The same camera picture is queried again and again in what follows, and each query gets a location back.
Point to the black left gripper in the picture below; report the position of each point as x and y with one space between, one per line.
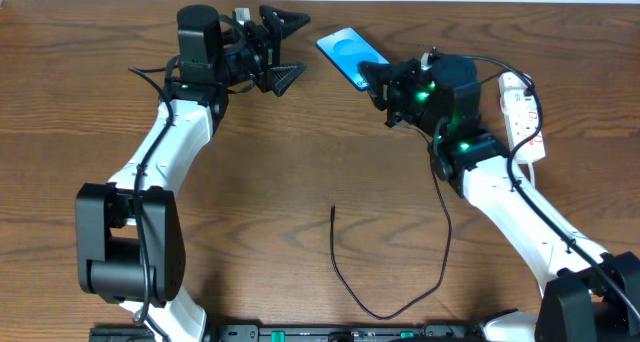
270 52

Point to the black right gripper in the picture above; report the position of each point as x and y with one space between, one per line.
392 93

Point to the blue Galaxy smartphone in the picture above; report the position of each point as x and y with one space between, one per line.
346 49

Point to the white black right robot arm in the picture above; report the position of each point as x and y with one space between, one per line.
587 293

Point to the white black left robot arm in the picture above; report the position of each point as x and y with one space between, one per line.
130 246

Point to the white power strip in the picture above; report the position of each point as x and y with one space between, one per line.
521 119

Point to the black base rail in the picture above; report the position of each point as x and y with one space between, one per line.
253 333

